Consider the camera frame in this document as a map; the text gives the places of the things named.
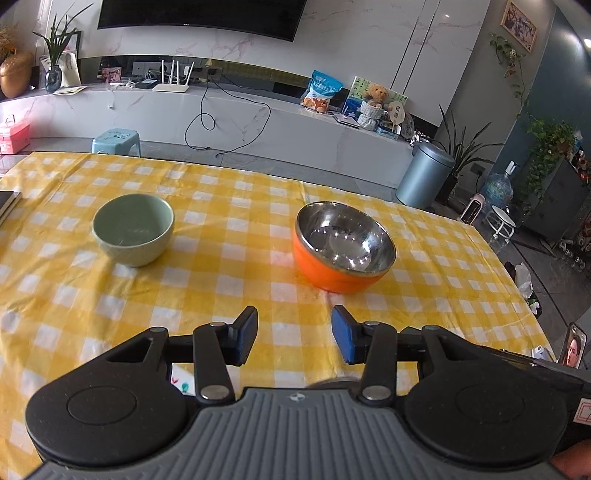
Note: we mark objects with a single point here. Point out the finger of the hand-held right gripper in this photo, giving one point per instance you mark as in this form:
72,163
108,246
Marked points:
554,370

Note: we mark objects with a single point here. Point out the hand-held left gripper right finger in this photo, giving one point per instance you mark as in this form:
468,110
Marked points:
344,334

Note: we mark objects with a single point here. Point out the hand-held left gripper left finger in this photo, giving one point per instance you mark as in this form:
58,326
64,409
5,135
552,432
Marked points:
244,337

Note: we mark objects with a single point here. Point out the orange steel bowl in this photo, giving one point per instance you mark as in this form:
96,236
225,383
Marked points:
323,272

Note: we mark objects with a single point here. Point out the small white patterned plate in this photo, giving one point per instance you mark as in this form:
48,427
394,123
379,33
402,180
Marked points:
181,381

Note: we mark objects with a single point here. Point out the green ceramic bowl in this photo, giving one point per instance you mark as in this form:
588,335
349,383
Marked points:
134,251

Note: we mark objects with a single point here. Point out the person's right hand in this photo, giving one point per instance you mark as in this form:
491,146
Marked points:
577,461

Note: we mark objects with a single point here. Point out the small white object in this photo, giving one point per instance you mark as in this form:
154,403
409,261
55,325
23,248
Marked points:
542,354

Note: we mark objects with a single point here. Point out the white plastic bag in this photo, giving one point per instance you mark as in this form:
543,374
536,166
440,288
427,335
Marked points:
523,277

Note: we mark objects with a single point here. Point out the yellow checked tablecloth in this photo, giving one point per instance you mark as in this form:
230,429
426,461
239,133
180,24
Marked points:
231,221

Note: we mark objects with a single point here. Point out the white round stool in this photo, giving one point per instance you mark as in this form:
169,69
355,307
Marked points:
501,214

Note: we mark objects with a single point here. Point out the grey cabinet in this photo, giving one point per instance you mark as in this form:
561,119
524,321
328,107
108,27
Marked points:
563,198

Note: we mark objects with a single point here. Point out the grey metal trash can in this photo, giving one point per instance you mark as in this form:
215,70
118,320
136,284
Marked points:
422,180

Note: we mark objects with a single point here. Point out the small pink heater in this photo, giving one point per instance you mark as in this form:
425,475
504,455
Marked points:
472,210

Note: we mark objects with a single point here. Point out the blue water jug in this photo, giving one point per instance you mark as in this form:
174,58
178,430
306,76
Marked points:
497,194

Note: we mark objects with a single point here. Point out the white marble TV cabinet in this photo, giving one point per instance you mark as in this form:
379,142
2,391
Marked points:
300,138

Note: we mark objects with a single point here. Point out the light blue box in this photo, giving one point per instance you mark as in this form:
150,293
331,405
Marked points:
387,131

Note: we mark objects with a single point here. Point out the flat book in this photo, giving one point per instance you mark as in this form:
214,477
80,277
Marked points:
346,120

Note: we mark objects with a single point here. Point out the potted long-leaf plant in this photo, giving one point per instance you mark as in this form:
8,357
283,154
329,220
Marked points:
461,152

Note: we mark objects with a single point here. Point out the white paper hand fan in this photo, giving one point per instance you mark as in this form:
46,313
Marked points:
400,110

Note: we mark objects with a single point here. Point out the leafy green plant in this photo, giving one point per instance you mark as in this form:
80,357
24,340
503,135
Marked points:
547,138

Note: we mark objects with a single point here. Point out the green and blue picture board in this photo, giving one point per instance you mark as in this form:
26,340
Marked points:
354,99

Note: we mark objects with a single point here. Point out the light blue plastic stool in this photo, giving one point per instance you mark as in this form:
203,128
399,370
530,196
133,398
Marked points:
115,137

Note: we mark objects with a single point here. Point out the brown teddy bear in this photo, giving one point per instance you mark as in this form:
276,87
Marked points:
376,94

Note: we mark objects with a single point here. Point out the blue snack bag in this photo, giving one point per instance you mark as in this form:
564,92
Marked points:
321,92

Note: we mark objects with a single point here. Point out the white router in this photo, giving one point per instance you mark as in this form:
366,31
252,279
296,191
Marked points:
171,87

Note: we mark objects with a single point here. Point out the small black box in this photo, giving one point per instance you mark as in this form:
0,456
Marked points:
144,84

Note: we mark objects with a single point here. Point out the pink photo card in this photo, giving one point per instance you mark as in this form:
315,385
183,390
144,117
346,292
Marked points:
111,74

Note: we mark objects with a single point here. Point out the loose papers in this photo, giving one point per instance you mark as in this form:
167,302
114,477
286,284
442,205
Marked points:
69,90

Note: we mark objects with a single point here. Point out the pink storage box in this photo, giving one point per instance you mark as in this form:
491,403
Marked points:
14,136

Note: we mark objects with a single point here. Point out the hanging vine plant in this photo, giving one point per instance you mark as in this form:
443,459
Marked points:
508,55

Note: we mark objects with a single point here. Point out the green plant in blue vase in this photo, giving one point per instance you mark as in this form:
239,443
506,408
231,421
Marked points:
53,81

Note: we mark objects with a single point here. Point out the white paper bag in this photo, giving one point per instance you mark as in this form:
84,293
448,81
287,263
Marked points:
69,69

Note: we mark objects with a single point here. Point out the black flat television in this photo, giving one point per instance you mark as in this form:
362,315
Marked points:
207,18

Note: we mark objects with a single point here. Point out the golden vase with dried flowers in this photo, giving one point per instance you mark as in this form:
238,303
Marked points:
16,74

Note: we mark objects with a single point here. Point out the framed wall picture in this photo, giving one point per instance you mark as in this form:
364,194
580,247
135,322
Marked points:
519,25

